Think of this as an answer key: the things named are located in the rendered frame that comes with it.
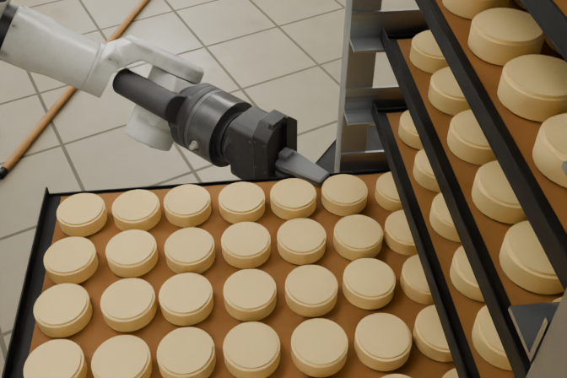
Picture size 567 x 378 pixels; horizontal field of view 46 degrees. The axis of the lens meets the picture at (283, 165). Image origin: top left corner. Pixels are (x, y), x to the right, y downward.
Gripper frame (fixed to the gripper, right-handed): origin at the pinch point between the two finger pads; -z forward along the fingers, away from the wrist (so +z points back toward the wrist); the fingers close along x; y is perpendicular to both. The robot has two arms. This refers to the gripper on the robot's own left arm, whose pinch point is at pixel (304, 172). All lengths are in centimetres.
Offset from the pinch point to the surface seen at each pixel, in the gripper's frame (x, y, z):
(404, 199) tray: 9.9, -5.7, -15.6
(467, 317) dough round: 8.9, -12.9, -25.8
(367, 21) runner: 19.3, 4.4, -4.1
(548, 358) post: 28, -27, -33
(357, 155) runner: 1.9, 4.5, -4.3
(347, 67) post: 13.9, 3.5, -2.7
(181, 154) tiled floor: -78, 51, 83
